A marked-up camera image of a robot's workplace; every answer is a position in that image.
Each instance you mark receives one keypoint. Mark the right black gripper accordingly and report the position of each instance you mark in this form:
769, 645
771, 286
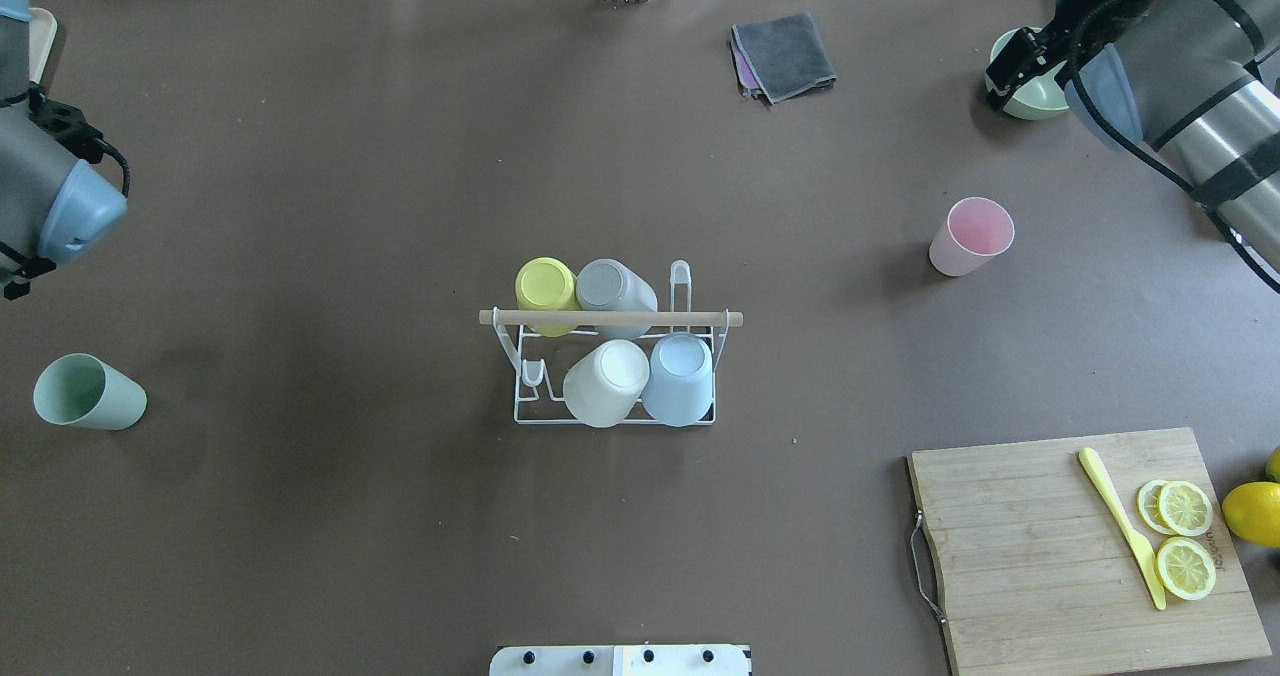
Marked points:
1012, 64

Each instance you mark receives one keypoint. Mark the pink cup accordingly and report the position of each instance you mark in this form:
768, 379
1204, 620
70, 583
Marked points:
975, 230

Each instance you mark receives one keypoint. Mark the green cup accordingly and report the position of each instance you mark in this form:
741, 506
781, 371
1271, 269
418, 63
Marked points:
80, 390

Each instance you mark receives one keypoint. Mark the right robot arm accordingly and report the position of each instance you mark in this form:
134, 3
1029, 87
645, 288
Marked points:
1175, 84

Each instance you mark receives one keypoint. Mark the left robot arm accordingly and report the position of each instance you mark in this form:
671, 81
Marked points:
56, 207

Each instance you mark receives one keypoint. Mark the grey cup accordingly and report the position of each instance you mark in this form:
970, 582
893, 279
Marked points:
608, 285

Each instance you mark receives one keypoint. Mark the light blue cup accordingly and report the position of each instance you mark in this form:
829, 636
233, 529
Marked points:
680, 389

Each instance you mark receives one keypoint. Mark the yellow cup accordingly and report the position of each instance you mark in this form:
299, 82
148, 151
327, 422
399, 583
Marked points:
546, 284

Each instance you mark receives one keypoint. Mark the white cup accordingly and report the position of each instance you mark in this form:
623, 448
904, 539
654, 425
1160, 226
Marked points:
601, 389

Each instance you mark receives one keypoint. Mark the green bowl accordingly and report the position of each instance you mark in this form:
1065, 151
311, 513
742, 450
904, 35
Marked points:
1039, 99

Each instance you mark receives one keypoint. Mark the grey cloth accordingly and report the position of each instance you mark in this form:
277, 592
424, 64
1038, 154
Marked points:
787, 55

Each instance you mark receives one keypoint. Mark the purple cloth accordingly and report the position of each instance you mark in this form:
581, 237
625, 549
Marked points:
748, 84

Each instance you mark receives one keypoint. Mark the lemon slice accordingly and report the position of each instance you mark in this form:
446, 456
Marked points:
1185, 568
1184, 509
1147, 504

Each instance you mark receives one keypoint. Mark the yellow lemon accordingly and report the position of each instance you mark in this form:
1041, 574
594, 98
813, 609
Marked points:
1251, 511
1272, 466

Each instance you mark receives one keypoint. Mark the bamboo cutting board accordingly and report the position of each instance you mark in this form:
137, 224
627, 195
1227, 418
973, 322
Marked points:
1034, 577

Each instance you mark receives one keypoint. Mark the yellow plastic knife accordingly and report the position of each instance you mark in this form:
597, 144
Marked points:
1141, 548

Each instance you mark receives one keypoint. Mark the cream tray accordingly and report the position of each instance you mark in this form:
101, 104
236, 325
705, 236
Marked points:
43, 31

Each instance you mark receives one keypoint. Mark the white wire cup rack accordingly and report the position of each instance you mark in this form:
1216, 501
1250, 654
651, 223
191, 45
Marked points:
595, 347

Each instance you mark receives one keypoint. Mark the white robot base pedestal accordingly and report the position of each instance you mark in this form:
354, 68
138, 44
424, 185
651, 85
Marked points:
625, 659

